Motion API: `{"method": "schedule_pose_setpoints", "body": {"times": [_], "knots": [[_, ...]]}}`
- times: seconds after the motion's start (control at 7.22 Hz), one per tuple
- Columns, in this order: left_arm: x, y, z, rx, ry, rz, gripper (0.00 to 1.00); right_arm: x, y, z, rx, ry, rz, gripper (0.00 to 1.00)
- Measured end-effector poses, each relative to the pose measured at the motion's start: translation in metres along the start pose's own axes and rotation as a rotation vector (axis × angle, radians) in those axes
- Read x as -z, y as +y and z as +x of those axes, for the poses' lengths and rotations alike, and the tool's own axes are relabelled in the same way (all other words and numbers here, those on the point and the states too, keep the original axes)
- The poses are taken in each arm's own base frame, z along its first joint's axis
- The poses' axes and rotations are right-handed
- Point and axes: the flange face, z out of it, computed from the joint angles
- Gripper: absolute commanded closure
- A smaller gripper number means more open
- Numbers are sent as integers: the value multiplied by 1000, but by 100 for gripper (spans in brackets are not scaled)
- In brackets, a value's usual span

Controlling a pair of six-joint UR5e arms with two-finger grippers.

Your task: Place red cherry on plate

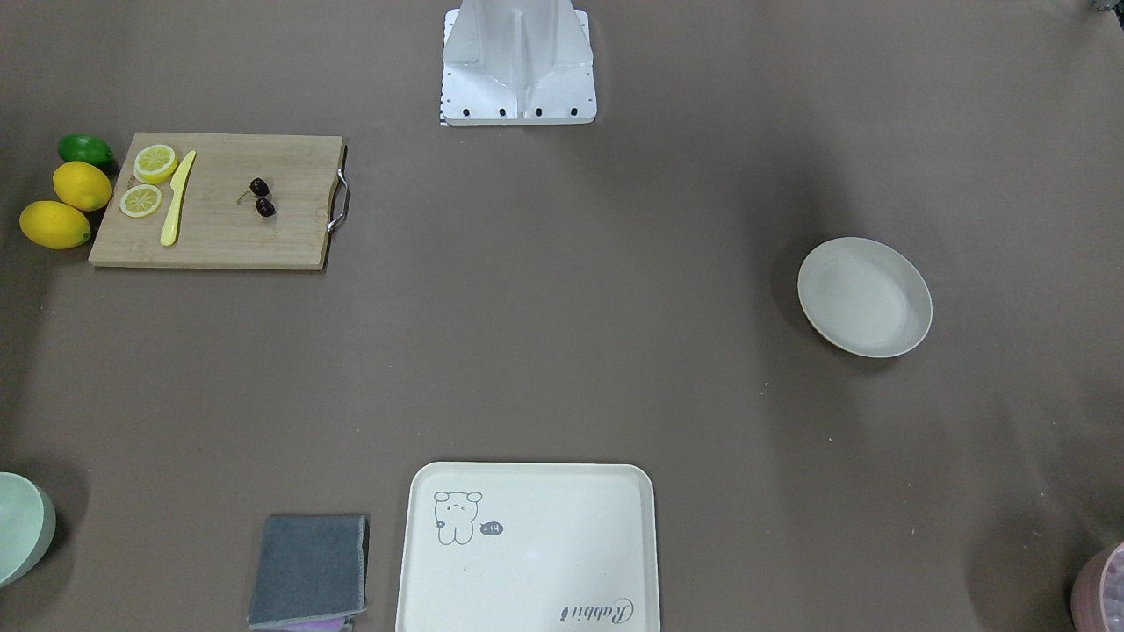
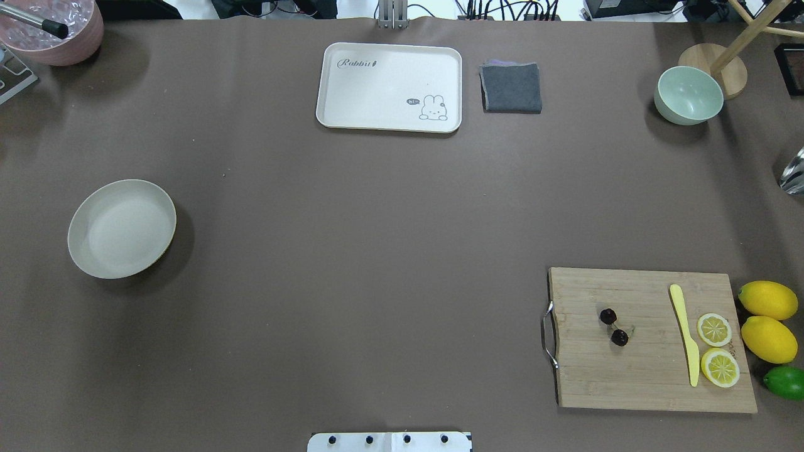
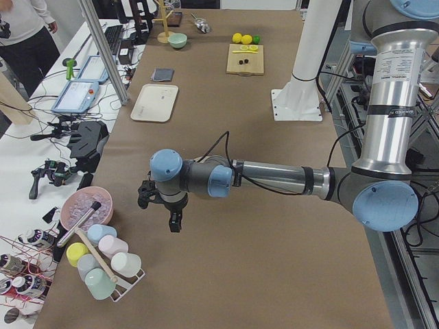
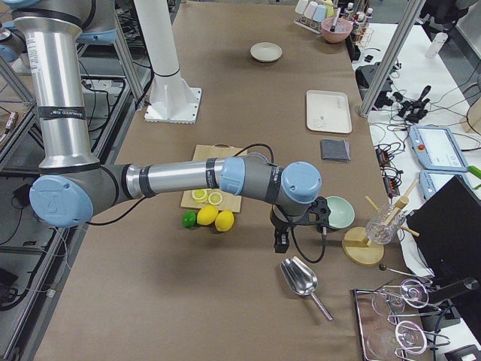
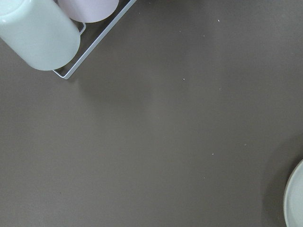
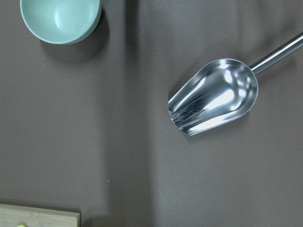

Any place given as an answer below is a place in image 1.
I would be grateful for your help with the round beige plate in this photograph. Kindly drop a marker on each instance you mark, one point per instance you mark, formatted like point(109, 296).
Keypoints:
point(864, 297)

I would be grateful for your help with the white rabbit tray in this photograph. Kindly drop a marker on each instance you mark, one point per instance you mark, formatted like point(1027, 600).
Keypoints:
point(530, 547)

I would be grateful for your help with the dark red cherry pair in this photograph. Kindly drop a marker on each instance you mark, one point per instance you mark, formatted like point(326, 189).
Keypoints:
point(259, 191)

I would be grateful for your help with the grey folded cloth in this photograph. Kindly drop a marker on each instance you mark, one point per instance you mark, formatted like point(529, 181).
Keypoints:
point(310, 573)

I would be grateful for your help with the bamboo cutting board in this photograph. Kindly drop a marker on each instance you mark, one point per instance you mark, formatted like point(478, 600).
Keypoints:
point(304, 174)

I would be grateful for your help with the yellow plastic knife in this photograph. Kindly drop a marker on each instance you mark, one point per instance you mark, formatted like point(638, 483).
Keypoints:
point(179, 179)

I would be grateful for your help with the lemon slice upper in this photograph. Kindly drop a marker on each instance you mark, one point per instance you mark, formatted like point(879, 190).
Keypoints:
point(155, 164)

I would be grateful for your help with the lemon slice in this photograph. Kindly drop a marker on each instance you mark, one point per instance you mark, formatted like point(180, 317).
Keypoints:
point(140, 201)
point(155, 164)

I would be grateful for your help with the lemon slice lower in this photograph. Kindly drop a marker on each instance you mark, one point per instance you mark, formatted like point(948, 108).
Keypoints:
point(140, 201)

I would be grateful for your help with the yellow lemon near lime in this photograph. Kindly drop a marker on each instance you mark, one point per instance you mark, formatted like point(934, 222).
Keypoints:
point(81, 185)

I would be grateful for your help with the green lime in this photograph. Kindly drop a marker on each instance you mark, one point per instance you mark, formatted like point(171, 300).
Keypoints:
point(82, 147)

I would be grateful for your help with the yellow lemon outer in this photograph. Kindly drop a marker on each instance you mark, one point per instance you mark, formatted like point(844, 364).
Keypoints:
point(54, 225)

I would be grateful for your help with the mint green bowl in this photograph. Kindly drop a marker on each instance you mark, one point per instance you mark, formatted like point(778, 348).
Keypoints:
point(28, 522)

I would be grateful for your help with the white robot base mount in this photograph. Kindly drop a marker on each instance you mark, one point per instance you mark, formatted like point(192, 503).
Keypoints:
point(517, 63)

